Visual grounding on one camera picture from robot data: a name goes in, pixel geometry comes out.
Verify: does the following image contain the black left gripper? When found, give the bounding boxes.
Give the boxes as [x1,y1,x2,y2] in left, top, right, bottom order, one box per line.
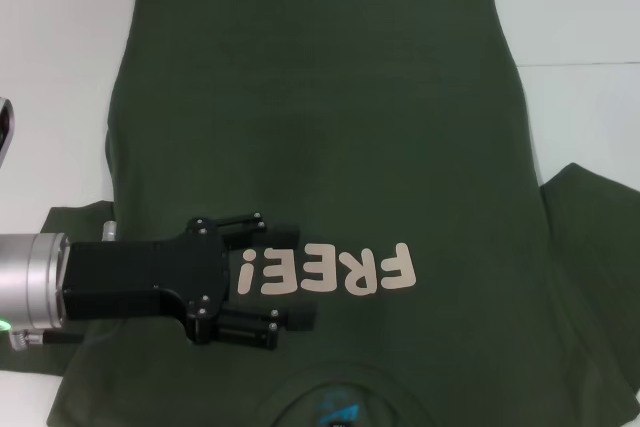
[62,211,319,352]

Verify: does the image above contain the dark green t-shirt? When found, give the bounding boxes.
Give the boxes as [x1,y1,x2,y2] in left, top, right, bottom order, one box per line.
[0,0,640,427]

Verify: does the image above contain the left gripper cable with plug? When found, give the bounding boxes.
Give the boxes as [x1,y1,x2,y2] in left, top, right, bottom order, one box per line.
[7,327,81,348]

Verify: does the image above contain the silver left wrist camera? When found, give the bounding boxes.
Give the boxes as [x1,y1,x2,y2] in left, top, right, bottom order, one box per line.
[0,95,16,168]

